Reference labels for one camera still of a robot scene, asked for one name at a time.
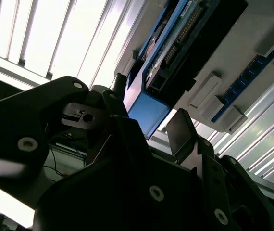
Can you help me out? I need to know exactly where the hard disk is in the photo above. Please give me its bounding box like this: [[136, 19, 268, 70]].
[[122, 0, 249, 141]]

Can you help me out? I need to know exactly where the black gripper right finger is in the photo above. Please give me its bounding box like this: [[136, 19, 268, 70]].
[[165, 107, 274, 231]]

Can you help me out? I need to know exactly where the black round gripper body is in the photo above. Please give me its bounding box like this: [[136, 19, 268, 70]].
[[32, 154, 208, 231]]

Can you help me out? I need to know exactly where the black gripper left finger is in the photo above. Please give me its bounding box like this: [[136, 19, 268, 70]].
[[0, 73, 152, 179]]

